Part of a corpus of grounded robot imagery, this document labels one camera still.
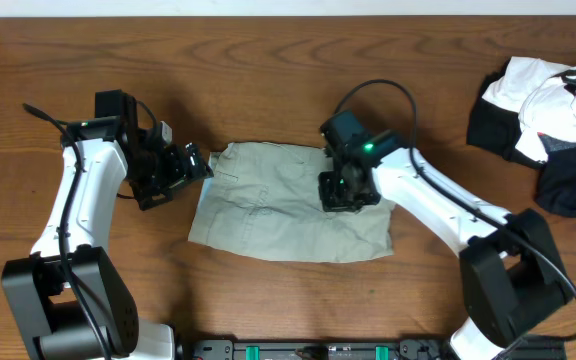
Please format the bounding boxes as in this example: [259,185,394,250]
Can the khaki green shorts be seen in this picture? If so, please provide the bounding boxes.
[188,142,394,263]

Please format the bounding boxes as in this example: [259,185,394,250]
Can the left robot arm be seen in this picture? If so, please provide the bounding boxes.
[1,90,213,360]

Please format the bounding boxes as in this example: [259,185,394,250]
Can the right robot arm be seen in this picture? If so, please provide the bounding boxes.
[319,111,573,359]

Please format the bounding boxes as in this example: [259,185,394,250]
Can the white garment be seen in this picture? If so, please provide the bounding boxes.
[482,56,576,164]

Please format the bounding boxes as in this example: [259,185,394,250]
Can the black garment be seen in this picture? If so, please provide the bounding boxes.
[466,58,576,218]

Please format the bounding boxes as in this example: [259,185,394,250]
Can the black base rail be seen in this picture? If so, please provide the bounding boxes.
[190,338,567,360]

